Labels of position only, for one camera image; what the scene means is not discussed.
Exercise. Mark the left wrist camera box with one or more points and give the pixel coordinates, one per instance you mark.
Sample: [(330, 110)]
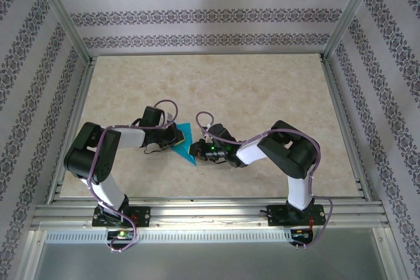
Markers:
[(169, 117)]

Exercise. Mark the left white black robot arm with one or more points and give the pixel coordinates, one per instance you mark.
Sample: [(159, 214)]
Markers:
[(133, 137)]

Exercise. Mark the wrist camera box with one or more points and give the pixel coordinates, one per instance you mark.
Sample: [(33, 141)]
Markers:
[(169, 117), (207, 129)]

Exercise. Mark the blue paper sheet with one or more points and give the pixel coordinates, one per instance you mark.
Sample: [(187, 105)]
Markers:
[(187, 135)]

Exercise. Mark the small electronics board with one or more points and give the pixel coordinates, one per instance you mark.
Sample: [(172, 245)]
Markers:
[(301, 233), (121, 234)]

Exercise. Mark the aluminium frame post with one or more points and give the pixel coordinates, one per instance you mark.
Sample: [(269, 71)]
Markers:
[(63, 14), (349, 14)]

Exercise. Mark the aluminium mounting rail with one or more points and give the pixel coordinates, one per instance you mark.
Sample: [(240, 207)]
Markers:
[(210, 214)]

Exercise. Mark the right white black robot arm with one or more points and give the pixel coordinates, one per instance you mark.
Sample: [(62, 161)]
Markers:
[(249, 153)]

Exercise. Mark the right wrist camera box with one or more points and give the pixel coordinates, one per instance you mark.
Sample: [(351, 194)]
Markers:
[(207, 129)]

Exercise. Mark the grey metal panel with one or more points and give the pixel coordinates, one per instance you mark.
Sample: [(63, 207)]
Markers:
[(210, 263)]

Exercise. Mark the aluminium side rail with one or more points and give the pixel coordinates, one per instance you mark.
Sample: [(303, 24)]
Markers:
[(335, 96), (81, 96)]

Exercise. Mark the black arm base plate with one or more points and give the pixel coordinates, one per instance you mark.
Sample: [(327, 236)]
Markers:
[(277, 217), (144, 216)]

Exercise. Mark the aluminium frame bar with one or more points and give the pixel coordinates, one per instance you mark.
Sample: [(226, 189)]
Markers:
[(31, 257), (387, 253)]

